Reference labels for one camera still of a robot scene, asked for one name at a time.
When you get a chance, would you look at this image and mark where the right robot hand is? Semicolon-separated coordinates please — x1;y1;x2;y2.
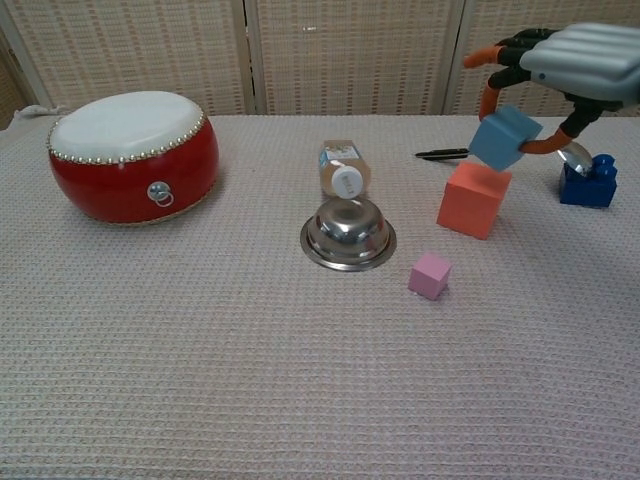
463;22;640;156

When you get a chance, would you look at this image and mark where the beige woven tablecloth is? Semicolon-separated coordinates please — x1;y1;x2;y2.
0;104;640;480

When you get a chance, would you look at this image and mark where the light blue cube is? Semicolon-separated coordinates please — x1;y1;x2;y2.
467;104;544;173

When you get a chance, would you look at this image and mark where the metal spoon black handle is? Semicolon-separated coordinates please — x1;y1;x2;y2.
414;142;595;177

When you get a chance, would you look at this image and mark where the large orange cube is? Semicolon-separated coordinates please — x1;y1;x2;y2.
435;160;513;242

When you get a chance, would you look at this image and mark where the clear plastic drink bottle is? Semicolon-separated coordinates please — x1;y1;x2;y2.
316;139;373;200

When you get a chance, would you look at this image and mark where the small pink cube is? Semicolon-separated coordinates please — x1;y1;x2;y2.
408;252;453;301

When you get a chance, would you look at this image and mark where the red drum white skin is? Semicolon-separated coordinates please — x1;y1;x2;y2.
46;90;221;226

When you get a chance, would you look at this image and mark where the dark blue toy brick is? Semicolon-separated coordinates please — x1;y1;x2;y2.
559;153;619;209

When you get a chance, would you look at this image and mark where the upturned stainless steel bowl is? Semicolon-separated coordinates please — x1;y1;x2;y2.
299;197;399;273

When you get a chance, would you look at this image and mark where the woven folding screen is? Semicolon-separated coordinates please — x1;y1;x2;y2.
0;0;640;131

